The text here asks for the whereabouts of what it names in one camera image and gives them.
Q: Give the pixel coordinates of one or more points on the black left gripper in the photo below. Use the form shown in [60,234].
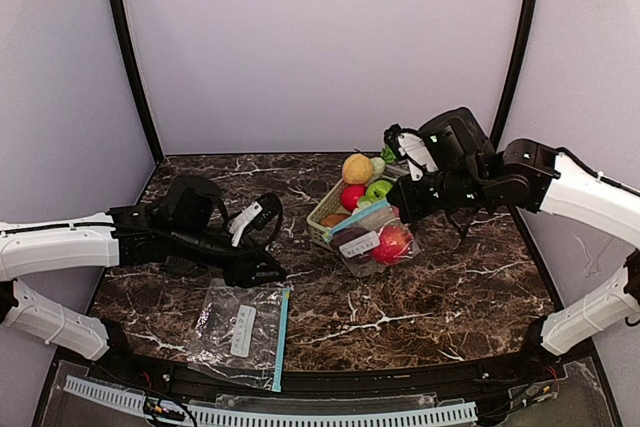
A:
[245,270]

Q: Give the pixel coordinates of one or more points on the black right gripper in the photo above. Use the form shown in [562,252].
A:
[407,197]

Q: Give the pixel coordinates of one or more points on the clear zip bag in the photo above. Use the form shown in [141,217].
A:
[373,218]
[240,335]

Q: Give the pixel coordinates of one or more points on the round red fruit toy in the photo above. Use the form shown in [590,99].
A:
[350,196]

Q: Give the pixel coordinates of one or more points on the dark red apple toy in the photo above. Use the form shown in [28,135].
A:
[354,244]

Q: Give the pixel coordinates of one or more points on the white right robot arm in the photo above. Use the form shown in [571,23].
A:
[453,165]

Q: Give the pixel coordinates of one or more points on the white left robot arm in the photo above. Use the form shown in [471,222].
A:
[190,222]

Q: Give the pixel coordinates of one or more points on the white radish with leaves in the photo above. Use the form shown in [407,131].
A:
[382,161]

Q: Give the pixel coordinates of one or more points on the white green cabbage toy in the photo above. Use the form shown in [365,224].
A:
[366,201]

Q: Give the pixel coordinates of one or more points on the yellow peach toy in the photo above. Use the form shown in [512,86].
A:
[357,169]

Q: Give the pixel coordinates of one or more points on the brown potato toy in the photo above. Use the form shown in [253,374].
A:
[332,220]

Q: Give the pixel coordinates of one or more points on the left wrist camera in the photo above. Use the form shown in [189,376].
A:
[256,216]

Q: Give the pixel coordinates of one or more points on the light blue cable duct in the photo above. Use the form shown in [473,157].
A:
[421,410]

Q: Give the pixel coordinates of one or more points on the black table edge rail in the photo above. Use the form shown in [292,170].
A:
[487,381]

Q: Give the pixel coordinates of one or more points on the black right frame post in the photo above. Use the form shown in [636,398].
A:
[516,61]

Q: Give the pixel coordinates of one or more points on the black frame post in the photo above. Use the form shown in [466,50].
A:
[516,61]
[134,78]

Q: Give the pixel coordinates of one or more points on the black left frame post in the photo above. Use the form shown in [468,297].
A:
[134,78]

